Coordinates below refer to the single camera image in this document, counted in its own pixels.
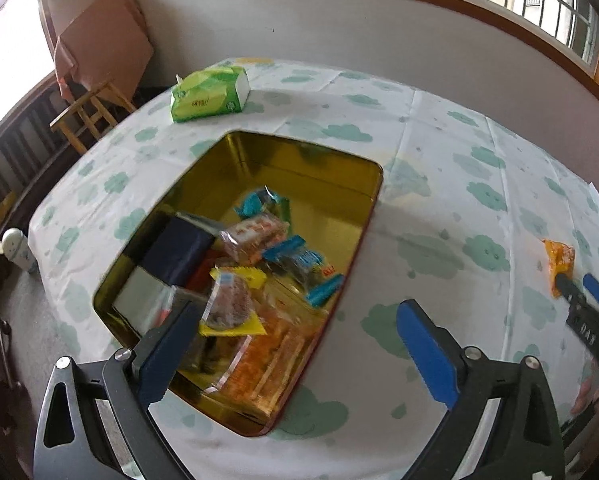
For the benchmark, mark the navy and white box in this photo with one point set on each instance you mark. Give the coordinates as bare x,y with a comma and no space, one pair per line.
174,250

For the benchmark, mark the brown board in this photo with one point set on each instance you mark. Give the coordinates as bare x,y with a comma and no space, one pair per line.
104,35

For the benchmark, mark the cloud print tablecloth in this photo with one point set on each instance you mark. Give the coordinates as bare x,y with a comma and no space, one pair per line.
429,160

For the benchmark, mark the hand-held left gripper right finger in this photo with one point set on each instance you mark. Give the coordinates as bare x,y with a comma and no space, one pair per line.
427,355

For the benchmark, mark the yellow edged snack packet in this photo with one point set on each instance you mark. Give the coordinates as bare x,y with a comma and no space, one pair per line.
232,300

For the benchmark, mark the grey green packet red label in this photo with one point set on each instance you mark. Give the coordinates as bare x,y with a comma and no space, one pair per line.
172,300

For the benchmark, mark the person's right hand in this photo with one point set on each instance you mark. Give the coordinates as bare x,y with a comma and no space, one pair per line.
584,397

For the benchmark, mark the clear packet of orange snacks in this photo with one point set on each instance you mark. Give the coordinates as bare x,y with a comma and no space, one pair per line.
274,355

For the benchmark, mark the green tissue pack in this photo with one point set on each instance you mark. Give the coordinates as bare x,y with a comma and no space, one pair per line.
204,95

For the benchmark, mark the red snack packet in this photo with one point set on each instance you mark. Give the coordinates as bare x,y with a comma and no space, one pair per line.
207,272

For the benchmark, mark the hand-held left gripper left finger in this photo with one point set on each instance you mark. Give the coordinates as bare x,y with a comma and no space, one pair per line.
172,355

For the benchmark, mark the blue candy packet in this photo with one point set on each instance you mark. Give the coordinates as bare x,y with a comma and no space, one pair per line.
257,202

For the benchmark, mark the clear packet with blue ends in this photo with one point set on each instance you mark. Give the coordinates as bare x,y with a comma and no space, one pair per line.
304,265

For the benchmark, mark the orange snack packet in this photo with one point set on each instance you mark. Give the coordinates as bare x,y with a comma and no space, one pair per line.
559,255

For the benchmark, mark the dark wooden railing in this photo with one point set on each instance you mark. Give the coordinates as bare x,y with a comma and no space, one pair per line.
14,150

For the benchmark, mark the gold tin box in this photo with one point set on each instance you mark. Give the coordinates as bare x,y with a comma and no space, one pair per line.
304,185

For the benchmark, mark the white cartoon bottle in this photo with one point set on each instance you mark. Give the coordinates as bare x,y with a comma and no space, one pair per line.
14,250

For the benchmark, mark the clear packet of brown snacks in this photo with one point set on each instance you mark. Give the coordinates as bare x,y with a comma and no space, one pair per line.
252,237

